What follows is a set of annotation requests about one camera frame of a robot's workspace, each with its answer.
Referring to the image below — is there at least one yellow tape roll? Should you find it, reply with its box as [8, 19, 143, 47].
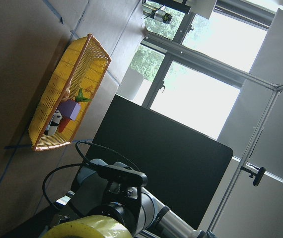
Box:
[43, 215, 132, 238]

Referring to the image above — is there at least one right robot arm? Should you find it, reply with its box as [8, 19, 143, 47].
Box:
[68, 159, 215, 238]

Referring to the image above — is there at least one yellow plastic basket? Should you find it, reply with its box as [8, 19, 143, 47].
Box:
[28, 34, 111, 151]

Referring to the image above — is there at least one black backdrop panel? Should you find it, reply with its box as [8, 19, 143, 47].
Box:
[87, 95, 233, 229]

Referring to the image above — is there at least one purple foam block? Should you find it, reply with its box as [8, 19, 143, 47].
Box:
[57, 99, 81, 120]

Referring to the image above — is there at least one toy orange carrot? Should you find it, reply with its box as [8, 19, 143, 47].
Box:
[59, 88, 91, 132]

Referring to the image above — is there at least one toy croissant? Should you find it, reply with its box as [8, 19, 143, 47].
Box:
[61, 81, 71, 102]

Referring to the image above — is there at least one toy panda figure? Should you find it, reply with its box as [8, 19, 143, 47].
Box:
[44, 110, 62, 136]

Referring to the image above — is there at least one black camera cable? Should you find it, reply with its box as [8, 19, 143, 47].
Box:
[42, 140, 142, 216]

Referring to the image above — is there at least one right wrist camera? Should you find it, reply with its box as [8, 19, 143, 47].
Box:
[94, 165, 148, 187]

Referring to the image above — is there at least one aluminium frame post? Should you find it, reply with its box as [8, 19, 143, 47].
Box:
[201, 84, 283, 238]

